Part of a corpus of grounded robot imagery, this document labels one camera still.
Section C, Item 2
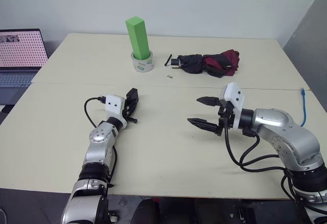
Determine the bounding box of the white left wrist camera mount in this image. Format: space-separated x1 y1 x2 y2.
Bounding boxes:
105 94 128 130

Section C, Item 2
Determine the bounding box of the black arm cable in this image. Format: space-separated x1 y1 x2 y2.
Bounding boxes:
223 126 302 204
84 96 119 188

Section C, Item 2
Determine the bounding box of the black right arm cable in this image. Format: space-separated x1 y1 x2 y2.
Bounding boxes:
223 126 302 204

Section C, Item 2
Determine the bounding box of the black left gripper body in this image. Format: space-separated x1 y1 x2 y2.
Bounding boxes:
122 104 139 125

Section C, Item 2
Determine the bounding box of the tall green block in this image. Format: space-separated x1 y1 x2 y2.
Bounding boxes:
125 16 151 61

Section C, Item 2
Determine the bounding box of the dark rounded shape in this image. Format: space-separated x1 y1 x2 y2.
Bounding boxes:
132 197 162 224

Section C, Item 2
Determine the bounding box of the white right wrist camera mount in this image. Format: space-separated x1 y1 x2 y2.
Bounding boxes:
220 82 245 131

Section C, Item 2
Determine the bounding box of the open grey laptop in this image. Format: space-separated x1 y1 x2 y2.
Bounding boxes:
0 28 50 106

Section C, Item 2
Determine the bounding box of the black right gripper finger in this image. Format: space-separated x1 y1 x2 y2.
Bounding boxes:
196 96 222 107
186 117 221 136

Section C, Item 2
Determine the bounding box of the folded black maroon umbrella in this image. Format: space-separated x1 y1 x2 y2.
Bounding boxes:
164 50 241 79

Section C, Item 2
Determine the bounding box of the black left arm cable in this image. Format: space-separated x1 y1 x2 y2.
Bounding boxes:
84 96 119 188

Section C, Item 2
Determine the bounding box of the clear packing tape roll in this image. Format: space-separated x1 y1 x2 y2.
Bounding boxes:
130 50 155 74

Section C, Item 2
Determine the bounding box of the blue Ethernet cable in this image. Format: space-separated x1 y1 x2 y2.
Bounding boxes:
299 87 309 127

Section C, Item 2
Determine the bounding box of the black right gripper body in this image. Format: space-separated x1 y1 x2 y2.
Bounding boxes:
216 100 236 137

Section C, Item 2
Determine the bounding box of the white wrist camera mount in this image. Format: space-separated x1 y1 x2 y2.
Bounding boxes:
105 94 128 130
220 82 245 131

